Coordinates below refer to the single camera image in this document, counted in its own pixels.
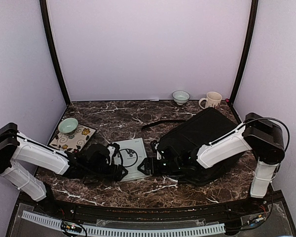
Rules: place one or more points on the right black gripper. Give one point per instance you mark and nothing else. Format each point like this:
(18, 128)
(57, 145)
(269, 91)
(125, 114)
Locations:
(153, 168)

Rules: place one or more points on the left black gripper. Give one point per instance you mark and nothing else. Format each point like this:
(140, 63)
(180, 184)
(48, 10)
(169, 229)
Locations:
(115, 174)

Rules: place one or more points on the grey notebook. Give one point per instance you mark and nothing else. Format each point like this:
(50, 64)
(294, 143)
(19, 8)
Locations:
(131, 154)

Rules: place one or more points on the black student bag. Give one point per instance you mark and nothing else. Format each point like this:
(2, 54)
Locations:
(204, 127)

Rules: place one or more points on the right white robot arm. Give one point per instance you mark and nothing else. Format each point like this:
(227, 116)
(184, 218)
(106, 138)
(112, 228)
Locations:
(206, 146)

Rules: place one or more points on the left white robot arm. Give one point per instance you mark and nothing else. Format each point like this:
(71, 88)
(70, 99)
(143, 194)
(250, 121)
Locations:
(16, 147)

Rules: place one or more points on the floral placemat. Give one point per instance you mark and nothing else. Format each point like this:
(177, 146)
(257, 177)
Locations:
(73, 142)

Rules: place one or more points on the green bowl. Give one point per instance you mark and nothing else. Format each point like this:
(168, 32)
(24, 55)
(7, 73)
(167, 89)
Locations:
(68, 125)

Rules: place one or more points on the small white bowl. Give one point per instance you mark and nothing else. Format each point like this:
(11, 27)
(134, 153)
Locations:
(180, 97)

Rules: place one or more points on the cream mug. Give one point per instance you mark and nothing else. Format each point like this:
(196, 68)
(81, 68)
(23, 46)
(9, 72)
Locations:
(212, 100)

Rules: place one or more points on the black front table rail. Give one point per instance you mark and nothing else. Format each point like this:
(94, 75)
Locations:
(84, 210)

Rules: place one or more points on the white cable duct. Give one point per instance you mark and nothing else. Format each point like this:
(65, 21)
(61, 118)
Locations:
(72, 229)

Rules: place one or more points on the right black frame post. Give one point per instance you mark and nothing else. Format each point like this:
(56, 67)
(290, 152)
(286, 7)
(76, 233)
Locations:
(245, 51)

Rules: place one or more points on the black frame post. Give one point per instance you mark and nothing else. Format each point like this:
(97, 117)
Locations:
(245, 51)
(52, 51)

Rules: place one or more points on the left black frame post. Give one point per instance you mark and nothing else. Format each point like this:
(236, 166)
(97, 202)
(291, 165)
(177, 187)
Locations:
(52, 51)

